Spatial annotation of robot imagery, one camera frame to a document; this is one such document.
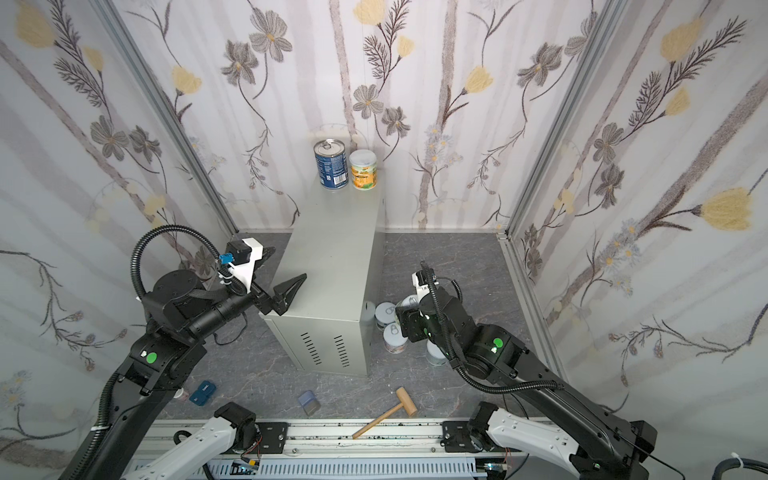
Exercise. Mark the teal labelled white can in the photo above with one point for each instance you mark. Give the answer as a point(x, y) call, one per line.
point(434, 355)

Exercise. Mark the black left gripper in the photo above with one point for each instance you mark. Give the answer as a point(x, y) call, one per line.
point(267, 300)

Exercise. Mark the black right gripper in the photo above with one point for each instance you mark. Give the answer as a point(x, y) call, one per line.
point(405, 324)

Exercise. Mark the orange can with plastic lid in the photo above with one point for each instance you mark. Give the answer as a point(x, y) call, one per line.
point(363, 169)

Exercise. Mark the white can near cabinet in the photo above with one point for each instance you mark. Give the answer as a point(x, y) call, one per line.
point(385, 315)

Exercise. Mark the grey metal cabinet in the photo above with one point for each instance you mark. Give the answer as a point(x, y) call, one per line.
point(338, 243)

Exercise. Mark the blue toy car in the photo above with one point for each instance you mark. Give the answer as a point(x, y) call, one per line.
point(203, 393)

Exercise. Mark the small grey blue block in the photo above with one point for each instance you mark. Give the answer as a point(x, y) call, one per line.
point(309, 402)

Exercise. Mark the green labelled white can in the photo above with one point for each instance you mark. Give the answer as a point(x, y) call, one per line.
point(411, 301)

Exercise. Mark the blue labelled tin can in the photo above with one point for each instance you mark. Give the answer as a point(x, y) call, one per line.
point(330, 156)

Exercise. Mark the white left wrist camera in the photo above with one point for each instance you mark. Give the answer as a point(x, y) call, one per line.
point(238, 264)

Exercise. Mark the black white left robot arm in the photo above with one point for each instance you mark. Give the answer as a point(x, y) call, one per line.
point(180, 315)

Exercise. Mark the wooden mallet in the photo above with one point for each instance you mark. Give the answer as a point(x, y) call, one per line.
point(405, 403)

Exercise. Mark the pink labelled white can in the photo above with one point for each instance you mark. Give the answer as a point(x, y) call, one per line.
point(394, 340)

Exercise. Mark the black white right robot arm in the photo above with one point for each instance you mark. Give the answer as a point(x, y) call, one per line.
point(584, 438)

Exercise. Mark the aluminium rail base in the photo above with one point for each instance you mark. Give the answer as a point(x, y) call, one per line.
point(395, 449)

